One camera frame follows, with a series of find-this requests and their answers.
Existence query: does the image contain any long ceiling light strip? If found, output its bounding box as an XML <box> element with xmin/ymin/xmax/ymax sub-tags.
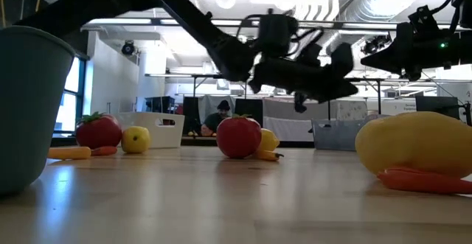
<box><xmin>86</xmin><ymin>17</ymin><xmax>244</xmax><ymax>27</ymax></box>
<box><xmin>342</xmin><ymin>22</ymin><xmax>406</xmax><ymax>31</ymax></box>

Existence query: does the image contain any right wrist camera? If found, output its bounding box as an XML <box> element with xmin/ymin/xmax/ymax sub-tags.
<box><xmin>407</xmin><ymin>4</ymin><xmax>440</xmax><ymax>35</ymax></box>

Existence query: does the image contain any yellow toy lemon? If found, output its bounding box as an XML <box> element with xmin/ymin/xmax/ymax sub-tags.
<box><xmin>121</xmin><ymin>125</ymin><xmax>151</xmax><ymax>154</ymax></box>
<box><xmin>257</xmin><ymin>128</ymin><xmax>281</xmax><ymax>153</ymax></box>

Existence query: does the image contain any orange-yellow toy lemon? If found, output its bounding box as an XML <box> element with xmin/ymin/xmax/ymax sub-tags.
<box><xmin>355</xmin><ymin>111</ymin><xmax>472</xmax><ymax>180</ymax></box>

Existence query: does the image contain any window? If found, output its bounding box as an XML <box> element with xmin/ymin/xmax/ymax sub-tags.
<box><xmin>54</xmin><ymin>56</ymin><xmax>88</xmax><ymax>133</ymax></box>

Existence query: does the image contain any grey translucent plastic basket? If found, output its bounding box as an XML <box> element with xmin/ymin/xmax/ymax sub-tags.
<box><xmin>310</xmin><ymin>114</ymin><xmax>390</xmax><ymax>152</ymax></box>

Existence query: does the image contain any black computer monitor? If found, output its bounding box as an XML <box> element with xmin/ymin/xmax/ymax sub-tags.
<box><xmin>415</xmin><ymin>95</ymin><xmax>460</xmax><ymax>120</ymax></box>

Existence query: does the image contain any red toy tomato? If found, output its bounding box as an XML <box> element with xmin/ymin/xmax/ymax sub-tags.
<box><xmin>75</xmin><ymin>111</ymin><xmax>123</xmax><ymax>150</ymax></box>
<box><xmin>215</xmin><ymin>114</ymin><xmax>263</xmax><ymax>160</ymax></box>

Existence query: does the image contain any black panel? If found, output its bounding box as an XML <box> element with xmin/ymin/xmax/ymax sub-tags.
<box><xmin>234</xmin><ymin>98</ymin><xmax>264</xmax><ymax>128</ymax></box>
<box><xmin>182</xmin><ymin>96</ymin><xmax>202</xmax><ymax>134</ymax></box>

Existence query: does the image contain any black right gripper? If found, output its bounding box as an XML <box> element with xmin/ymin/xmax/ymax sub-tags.
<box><xmin>360</xmin><ymin>21</ymin><xmax>472</xmax><ymax>82</ymax></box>

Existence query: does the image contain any black ceiling camera cluster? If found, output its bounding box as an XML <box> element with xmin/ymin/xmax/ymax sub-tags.
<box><xmin>361</xmin><ymin>33</ymin><xmax>392</xmax><ymax>56</ymax></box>

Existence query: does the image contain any white partition sheet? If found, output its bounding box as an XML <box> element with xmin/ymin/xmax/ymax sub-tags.
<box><xmin>263</xmin><ymin>97</ymin><xmax>339</xmax><ymax>142</ymax></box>

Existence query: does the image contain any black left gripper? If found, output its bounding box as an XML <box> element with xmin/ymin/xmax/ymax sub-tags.
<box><xmin>247</xmin><ymin>42</ymin><xmax>359</xmax><ymax>104</ymax></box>

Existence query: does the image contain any white plastic basket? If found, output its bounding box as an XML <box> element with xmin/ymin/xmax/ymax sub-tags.
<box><xmin>117</xmin><ymin>111</ymin><xmax>186</xmax><ymax>150</ymax></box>

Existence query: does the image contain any yellow-orange toy carrot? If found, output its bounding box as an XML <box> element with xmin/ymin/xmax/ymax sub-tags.
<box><xmin>46</xmin><ymin>146</ymin><xmax>92</xmax><ymax>161</ymax></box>

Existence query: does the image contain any orange toy carrot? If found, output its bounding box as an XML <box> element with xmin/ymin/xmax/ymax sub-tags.
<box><xmin>376</xmin><ymin>170</ymin><xmax>472</xmax><ymax>195</ymax></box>

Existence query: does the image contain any person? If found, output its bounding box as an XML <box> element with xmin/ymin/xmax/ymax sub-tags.
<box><xmin>201</xmin><ymin>100</ymin><xmax>237</xmax><ymax>137</ymax></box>

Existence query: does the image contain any speckled white board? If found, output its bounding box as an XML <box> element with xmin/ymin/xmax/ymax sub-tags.
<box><xmin>337</xmin><ymin>100</ymin><xmax>369</xmax><ymax>122</ymax></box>

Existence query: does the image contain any red-orange toy carrot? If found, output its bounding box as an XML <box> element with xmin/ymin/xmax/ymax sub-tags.
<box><xmin>91</xmin><ymin>146</ymin><xmax>119</xmax><ymax>157</ymax></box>
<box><xmin>384</xmin><ymin>166</ymin><xmax>449</xmax><ymax>175</ymax></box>

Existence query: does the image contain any teal plastic basket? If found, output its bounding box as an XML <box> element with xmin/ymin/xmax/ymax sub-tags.
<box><xmin>0</xmin><ymin>25</ymin><xmax>77</xmax><ymax>197</ymax></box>

